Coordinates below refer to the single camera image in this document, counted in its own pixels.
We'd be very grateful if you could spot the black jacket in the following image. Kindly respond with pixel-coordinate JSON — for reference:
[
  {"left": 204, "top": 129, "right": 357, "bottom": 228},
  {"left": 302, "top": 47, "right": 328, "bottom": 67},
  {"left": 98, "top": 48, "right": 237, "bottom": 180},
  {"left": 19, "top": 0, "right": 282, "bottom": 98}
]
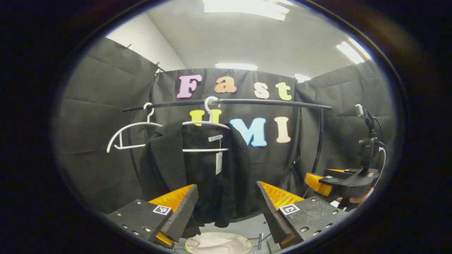
[{"left": 139, "top": 121, "right": 260, "bottom": 238}]

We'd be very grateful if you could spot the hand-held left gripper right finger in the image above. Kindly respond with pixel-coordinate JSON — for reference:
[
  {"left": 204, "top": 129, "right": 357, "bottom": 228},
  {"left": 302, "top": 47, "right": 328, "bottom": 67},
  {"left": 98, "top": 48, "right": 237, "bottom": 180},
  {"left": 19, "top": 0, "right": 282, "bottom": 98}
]
[{"left": 256, "top": 181, "right": 350, "bottom": 249}]

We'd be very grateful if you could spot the black metal clothes rack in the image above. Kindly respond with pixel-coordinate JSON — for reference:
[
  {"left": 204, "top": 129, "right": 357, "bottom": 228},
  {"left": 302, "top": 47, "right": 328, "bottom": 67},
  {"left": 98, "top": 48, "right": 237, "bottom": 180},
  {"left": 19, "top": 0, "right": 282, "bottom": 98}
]
[{"left": 123, "top": 99, "right": 332, "bottom": 251}]

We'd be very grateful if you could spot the white clothes hanger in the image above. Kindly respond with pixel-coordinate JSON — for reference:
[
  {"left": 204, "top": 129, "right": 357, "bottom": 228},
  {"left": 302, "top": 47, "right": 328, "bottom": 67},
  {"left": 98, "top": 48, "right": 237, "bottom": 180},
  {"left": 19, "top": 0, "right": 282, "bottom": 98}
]
[
  {"left": 107, "top": 102, "right": 163, "bottom": 153},
  {"left": 182, "top": 96, "right": 231, "bottom": 153}
]

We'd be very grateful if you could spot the white mesh laundry hamper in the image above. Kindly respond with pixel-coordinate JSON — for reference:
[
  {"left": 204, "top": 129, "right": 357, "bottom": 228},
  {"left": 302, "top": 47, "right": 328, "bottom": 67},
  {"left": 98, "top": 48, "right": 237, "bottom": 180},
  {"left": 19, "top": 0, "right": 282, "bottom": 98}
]
[{"left": 185, "top": 232, "right": 252, "bottom": 254}]

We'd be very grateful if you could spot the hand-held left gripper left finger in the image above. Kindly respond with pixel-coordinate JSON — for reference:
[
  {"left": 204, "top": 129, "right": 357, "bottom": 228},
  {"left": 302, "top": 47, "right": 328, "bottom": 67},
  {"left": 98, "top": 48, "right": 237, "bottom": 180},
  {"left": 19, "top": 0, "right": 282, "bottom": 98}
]
[{"left": 106, "top": 183, "right": 199, "bottom": 249}]

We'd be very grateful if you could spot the black backdrop cloth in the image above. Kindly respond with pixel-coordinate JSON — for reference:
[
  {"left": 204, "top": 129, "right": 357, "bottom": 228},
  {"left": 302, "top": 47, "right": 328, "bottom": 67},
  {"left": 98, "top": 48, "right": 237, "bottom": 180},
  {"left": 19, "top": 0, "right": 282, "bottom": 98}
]
[{"left": 53, "top": 37, "right": 398, "bottom": 226}]

